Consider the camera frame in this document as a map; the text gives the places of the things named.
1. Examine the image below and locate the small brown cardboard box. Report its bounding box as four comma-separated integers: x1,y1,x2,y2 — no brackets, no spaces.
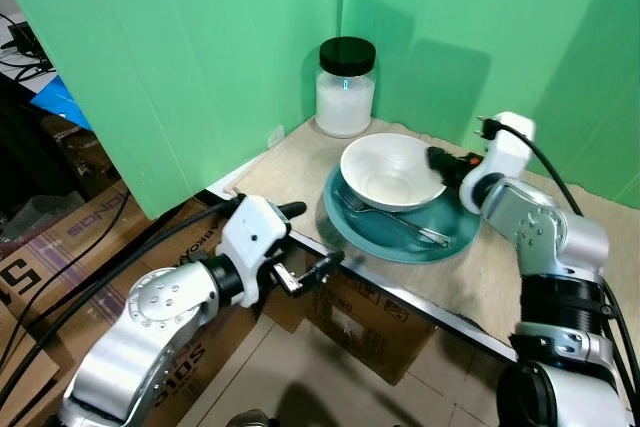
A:
303,269,438,386

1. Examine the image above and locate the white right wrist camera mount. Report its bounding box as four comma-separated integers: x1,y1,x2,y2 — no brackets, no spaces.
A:
460,111,537,214

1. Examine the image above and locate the black table edge rail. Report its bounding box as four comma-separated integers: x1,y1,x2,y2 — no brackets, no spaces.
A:
203,184,523,362

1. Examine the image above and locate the teal round plate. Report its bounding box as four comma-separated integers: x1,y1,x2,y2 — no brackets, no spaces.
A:
321,161,482,266

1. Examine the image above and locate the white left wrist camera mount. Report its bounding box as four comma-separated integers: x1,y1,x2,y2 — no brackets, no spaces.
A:
214,194,294,307

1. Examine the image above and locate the clear jar with black lid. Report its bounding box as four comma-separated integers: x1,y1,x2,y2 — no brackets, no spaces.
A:
314,36,379,140

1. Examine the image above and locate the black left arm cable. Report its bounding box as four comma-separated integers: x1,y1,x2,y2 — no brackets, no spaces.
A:
0,197,243,410

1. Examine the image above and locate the silver metal fork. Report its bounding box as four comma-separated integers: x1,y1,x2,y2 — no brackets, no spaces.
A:
340,191,457,249

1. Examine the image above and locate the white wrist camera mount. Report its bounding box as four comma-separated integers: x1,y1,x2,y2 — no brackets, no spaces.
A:
214,194,294,307
460,111,537,214

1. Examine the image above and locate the white ceramic bowl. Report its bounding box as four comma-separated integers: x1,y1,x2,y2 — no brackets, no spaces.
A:
339,132,449,214

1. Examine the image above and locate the blue flat sheet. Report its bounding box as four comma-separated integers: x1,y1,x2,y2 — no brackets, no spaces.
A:
29,75,94,132

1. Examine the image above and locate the large printed cardboard box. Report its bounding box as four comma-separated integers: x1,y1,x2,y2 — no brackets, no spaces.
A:
0,182,306,427

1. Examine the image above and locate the wide green backdrop panel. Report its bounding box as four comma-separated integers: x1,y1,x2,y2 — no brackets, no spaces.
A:
0,0,347,221

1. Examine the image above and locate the shadowed green backdrop panel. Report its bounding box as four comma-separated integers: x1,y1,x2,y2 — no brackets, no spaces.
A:
340,0,640,214

